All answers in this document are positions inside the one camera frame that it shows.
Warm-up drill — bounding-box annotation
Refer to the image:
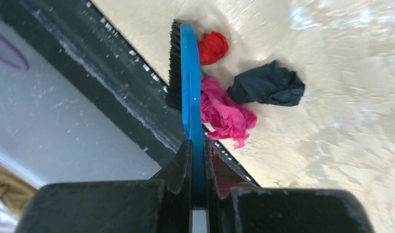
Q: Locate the blue hand brush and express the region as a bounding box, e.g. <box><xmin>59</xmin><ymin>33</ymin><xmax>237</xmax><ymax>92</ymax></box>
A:
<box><xmin>165</xmin><ymin>19</ymin><xmax>206</xmax><ymax>210</ymax></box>

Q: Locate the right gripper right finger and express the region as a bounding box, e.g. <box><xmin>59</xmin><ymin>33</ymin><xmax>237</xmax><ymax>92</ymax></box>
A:
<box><xmin>205</xmin><ymin>141</ymin><xmax>374</xmax><ymax>233</ymax></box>

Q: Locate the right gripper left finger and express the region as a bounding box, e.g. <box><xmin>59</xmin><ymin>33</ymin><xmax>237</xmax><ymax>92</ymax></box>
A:
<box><xmin>16</xmin><ymin>140</ymin><xmax>193</xmax><ymax>233</ymax></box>

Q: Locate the black base frame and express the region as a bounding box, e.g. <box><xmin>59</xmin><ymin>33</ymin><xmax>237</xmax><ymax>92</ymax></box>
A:
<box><xmin>0</xmin><ymin>0</ymin><xmax>185</xmax><ymax>188</ymax></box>

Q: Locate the black paper scrap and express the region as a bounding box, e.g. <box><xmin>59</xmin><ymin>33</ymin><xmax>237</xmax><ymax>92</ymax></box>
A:
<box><xmin>227</xmin><ymin>60</ymin><xmax>305</xmax><ymax>107</ymax></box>

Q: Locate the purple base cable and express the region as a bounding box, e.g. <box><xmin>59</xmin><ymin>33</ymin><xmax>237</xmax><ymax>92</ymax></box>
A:
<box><xmin>0</xmin><ymin>27</ymin><xmax>30</xmax><ymax>73</ymax></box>

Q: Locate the pink paper scrap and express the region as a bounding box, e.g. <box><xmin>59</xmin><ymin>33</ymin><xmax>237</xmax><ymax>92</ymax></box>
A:
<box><xmin>200</xmin><ymin>77</ymin><xmax>257</xmax><ymax>149</ymax></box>

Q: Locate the red paper scrap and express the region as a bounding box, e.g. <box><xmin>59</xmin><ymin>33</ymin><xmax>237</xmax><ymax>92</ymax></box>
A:
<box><xmin>197</xmin><ymin>31</ymin><xmax>229</xmax><ymax>66</ymax></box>

